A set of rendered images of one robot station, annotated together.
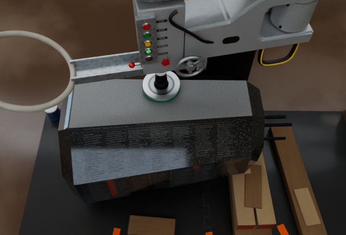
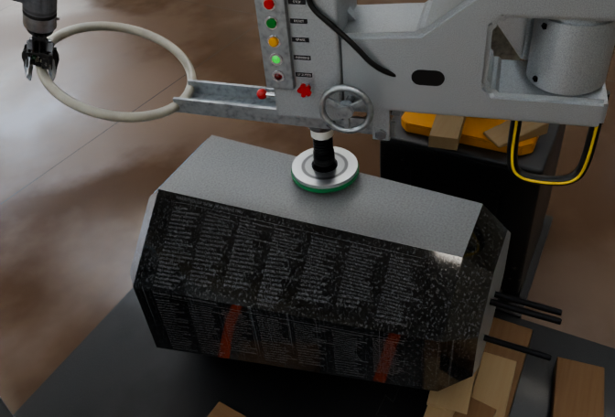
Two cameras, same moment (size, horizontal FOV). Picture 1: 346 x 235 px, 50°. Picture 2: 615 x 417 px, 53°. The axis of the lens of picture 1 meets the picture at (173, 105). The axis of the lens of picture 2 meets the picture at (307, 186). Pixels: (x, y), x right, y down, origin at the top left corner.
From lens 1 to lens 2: 0.87 m
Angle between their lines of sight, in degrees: 27
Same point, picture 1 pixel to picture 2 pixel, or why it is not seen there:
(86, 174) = (156, 275)
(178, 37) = (329, 46)
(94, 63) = (222, 94)
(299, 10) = (566, 39)
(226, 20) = (416, 30)
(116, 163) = (205, 270)
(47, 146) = not seen: hidden behind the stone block
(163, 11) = not seen: outside the picture
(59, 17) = not seen: hidden behind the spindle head
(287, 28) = (546, 80)
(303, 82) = not seen: outside the picture
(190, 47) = (352, 76)
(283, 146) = (570, 403)
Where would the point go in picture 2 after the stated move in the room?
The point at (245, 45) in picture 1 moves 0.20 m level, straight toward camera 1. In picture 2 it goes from (458, 99) to (412, 134)
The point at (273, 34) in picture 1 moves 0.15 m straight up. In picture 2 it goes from (519, 90) to (527, 36)
